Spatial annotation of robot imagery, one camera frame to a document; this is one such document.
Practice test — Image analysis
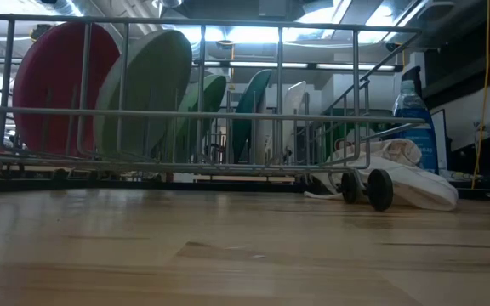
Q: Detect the teal green plate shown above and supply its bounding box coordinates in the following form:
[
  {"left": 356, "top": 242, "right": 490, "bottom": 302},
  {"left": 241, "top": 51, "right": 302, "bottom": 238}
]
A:
[{"left": 231, "top": 69, "right": 273, "bottom": 165}]

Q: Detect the mint green plate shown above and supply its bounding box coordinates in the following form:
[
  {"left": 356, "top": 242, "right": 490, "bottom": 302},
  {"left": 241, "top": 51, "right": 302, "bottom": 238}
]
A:
[{"left": 176, "top": 74, "right": 228, "bottom": 163}]

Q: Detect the pale green plate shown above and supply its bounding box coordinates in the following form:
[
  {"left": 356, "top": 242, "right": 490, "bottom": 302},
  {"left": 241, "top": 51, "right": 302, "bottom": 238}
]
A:
[{"left": 93, "top": 29, "right": 193, "bottom": 162}]

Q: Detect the white striped dish towel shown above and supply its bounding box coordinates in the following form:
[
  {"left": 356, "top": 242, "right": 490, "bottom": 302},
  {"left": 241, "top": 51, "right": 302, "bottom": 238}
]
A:
[{"left": 304, "top": 138, "right": 459, "bottom": 213}]

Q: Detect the red plate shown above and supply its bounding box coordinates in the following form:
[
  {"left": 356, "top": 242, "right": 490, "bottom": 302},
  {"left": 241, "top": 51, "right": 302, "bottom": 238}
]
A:
[{"left": 12, "top": 21, "right": 121, "bottom": 157}]

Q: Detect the fluorescent strip light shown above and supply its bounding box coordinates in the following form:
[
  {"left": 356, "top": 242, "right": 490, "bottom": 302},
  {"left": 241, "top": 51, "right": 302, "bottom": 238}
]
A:
[{"left": 204, "top": 60, "right": 397, "bottom": 71}]

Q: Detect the green lidded container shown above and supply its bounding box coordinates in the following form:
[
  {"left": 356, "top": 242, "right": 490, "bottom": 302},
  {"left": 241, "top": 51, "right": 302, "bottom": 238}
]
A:
[{"left": 319, "top": 108, "right": 393, "bottom": 150}]

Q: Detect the blue dish soap bottle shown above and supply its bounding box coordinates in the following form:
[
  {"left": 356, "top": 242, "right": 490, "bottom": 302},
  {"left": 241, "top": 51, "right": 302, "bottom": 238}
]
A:
[{"left": 392, "top": 79, "right": 440, "bottom": 174}]

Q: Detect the black desk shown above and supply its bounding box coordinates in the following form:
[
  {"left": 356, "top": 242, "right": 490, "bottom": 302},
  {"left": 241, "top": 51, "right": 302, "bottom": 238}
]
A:
[{"left": 421, "top": 36, "right": 490, "bottom": 171}]

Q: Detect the grey wire dish rack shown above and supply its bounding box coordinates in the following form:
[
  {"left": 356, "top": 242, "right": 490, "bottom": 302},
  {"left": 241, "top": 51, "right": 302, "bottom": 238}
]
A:
[{"left": 0, "top": 13, "right": 425, "bottom": 213}]

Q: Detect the black metal table frame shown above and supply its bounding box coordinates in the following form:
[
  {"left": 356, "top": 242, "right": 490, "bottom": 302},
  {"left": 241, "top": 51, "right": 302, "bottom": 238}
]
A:
[{"left": 0, "top": 169, "right": 318, "bottom": 195}]

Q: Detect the black ceiling cord reel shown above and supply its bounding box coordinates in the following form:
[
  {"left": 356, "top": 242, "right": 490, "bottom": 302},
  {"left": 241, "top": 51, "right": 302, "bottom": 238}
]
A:
[{"left": 30, "top": 23, "right": 54, "bottom": 43}]

